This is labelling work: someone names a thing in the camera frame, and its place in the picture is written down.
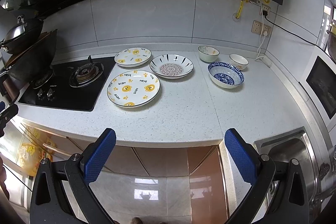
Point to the small white gold-rim bowl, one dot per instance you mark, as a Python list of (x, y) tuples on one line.
[(238, 61)]

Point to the brown cabinet doors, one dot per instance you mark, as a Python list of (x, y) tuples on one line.
[(136, 161)]

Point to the small black lidded wok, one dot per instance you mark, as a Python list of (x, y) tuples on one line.
[(22, 35)]

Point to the beige wall socket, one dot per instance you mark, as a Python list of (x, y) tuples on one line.
[(260, 29)]

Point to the blue white patterned bowl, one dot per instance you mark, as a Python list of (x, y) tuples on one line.
[(225, 75)]

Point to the small yellow bear plate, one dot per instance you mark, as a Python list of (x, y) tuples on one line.
[(132, 57)]

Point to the large black wok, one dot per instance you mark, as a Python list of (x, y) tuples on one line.
[(34, 61)]

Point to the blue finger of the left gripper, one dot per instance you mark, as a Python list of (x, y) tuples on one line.
[(7, 113)]

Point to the black gas stove top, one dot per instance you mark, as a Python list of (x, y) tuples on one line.
[(73, 85)]

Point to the stainless steel sink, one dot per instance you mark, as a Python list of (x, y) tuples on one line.
[(294, 144)]

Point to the white flower painted bowl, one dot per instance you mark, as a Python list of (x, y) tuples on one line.
[(208, 54)]

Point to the large yellow bear plate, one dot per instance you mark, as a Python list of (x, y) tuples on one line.
[(133, 88)]

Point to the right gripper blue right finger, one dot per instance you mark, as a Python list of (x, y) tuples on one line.
[(243, 154)]

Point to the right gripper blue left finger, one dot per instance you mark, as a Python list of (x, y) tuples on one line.
[(96, 154)]

